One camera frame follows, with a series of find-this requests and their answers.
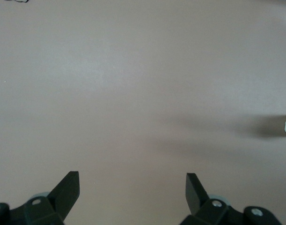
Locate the small black clip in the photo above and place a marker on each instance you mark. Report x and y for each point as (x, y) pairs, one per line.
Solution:
(18, 1)

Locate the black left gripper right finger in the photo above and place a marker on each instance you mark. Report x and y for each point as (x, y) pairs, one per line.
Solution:
(196, 194)

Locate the brown table mat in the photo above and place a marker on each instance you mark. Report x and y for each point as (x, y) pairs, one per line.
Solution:
(133, 82)

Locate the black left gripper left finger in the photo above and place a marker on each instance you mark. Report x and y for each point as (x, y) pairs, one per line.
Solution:
(63, 194)

